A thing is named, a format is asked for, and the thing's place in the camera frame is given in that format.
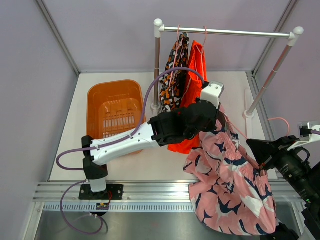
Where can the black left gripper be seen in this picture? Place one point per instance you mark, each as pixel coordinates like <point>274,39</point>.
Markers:
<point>211,124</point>

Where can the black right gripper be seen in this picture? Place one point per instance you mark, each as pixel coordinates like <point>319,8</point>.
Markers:
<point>269,153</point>

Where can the pink wire hanger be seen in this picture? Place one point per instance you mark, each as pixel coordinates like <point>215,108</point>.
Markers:
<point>236,159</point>

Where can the pink navy patterned shorts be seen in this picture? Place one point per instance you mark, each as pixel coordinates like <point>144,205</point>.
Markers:
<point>232,195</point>

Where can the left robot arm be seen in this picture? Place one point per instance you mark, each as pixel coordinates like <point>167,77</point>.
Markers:
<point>164,129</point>

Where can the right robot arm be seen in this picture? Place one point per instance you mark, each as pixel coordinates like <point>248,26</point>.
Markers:
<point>308,188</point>

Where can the black orange patterned shorts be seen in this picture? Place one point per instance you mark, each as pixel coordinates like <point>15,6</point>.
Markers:
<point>170,97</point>

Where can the pink hanger under orange shorts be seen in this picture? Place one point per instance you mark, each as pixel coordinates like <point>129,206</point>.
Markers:
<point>203,40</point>

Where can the pink hanger under patterned shorts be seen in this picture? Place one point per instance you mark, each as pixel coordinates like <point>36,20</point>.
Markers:
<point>178,44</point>

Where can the orange plastic basket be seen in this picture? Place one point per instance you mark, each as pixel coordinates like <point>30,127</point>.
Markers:
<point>112,108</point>

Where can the silver clothes rack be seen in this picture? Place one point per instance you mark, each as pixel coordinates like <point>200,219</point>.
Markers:
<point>251,101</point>

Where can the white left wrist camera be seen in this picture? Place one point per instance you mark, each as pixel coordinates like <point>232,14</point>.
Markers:
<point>211,92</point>

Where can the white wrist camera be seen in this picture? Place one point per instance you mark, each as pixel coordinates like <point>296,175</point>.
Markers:
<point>211,92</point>
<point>308,132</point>

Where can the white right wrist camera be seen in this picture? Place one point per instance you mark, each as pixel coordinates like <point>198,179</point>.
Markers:
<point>308,132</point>

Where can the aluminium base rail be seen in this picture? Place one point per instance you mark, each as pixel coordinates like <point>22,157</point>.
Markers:
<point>126,196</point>

